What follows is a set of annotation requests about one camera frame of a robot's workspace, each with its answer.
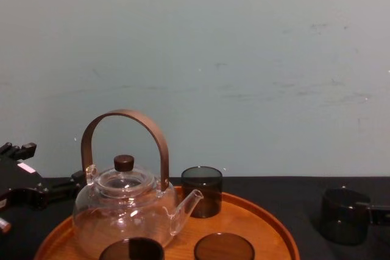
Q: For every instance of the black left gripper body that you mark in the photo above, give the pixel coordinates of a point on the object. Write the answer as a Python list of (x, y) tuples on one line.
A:
[(18, 181)]

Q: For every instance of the glass teapot lid brown knob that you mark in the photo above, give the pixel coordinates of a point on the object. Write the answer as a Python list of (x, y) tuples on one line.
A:
[(124, 162)]

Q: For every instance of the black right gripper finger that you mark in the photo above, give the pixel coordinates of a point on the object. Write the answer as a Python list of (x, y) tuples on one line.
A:
[(380, 215)]

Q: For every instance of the round wooden tray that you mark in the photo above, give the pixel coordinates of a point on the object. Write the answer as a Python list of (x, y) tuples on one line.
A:
[(243, 226)]

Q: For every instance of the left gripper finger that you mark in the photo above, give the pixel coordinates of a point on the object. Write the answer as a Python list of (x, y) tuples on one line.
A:
[(21, 151), (62, 188)]

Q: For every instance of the black table cloth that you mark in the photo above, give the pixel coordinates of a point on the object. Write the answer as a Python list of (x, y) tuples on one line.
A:
[(274, 190)]

